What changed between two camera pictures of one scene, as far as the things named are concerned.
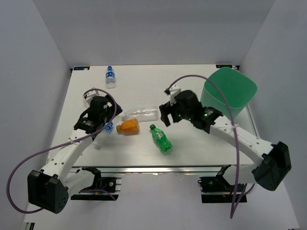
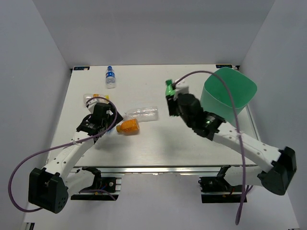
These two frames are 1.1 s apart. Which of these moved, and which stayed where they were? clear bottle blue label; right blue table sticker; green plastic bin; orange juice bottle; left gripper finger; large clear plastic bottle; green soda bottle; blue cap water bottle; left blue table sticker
Moved: clear bottle blue label; green soda bottle; left gripper finger
Stayed: blue cap water bottle; right blue table sticker; green plastic bin; orange juice bottle; left blue table sticker; large clear plastic bottle
